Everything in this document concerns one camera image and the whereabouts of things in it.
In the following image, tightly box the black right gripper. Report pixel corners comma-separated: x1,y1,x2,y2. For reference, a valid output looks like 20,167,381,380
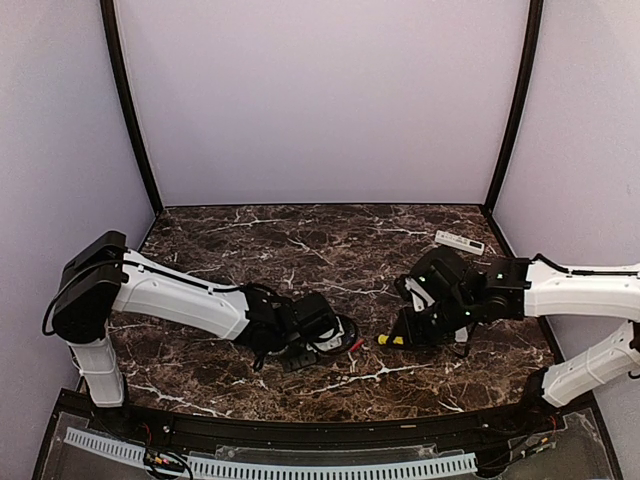
387,292,477,350

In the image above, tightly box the yellow handle screwdriver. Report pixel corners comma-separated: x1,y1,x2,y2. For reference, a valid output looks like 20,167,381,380
377,334,405,348

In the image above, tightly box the red battery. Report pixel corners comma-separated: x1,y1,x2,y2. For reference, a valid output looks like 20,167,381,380
349,338,364,353

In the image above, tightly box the white remote control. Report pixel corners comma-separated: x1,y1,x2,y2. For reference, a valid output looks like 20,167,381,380
435,230,485,256

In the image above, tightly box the grey battery cover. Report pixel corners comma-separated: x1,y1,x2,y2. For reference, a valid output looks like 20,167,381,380
454,327,469,344

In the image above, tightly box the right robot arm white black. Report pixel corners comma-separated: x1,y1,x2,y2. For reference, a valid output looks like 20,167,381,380
378,246,639,434

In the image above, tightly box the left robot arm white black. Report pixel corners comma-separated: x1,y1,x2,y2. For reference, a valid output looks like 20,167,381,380
42,231,345,436

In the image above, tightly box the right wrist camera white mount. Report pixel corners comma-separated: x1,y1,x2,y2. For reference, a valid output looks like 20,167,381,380
394,275,435,312

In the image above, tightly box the white slotted cable duct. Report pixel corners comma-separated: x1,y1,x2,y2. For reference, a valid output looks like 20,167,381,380
64,427,478,479

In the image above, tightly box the right black frame post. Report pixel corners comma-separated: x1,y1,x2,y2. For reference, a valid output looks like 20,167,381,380
483,0,544,217

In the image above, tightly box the black frame post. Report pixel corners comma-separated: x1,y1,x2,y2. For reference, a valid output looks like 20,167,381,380
483,0,544,217
99,0,164,217

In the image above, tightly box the left black frame post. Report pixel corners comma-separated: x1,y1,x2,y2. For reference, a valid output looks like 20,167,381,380
99,0,164,217

